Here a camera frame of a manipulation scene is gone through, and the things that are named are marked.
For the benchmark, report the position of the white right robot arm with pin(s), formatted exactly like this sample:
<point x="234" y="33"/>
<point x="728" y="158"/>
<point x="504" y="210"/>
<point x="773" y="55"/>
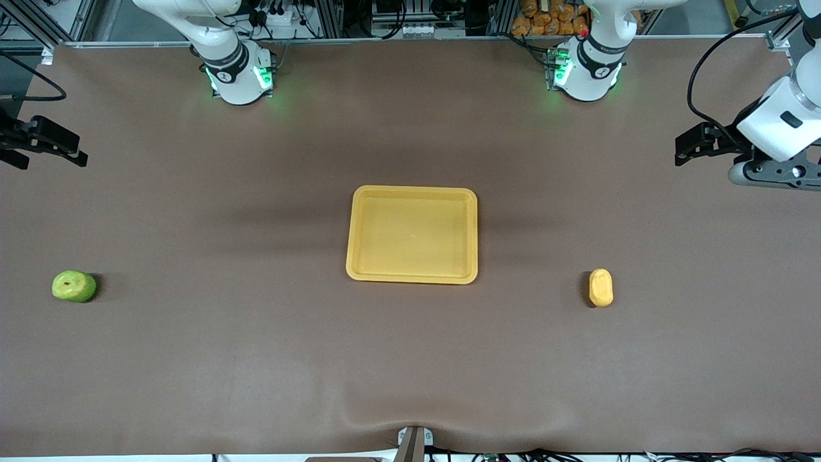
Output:
<point x="234" y="77"/>

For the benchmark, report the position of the white power strip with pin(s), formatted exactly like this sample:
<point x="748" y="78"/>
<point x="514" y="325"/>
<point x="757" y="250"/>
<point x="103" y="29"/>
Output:
<point x="279" y="24"/>

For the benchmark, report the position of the aluminium table edge rail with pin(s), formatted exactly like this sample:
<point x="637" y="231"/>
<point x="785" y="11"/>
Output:
<point x="385" y="41"/>

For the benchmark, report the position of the metal table clamp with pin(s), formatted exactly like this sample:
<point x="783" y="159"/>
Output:
<point x="414" y="443"/>

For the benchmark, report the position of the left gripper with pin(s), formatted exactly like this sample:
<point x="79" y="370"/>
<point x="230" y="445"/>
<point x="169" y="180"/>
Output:
<point x="729" y="142"/>

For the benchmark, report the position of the orange bagged items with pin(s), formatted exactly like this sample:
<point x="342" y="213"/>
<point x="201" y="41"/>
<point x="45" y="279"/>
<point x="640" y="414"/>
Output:
<point x="545" y="19"/>

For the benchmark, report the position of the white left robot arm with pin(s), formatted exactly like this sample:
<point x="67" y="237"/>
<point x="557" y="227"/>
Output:
<point x="587" y="74"/>

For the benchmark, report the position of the green apple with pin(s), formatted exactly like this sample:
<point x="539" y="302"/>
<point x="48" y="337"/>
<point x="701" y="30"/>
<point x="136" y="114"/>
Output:
<point x="74" y="287"/>

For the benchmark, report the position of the brown table mat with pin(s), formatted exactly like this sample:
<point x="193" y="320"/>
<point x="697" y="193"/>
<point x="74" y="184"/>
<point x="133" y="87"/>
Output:
<point x="410" y="359"/>

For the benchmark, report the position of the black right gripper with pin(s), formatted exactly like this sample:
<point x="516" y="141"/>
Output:
<point x="9" y="137"/>

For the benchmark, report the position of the yellow plastic tray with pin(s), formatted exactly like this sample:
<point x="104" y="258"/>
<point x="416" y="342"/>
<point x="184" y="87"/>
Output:
<point x="414" y="237"/>

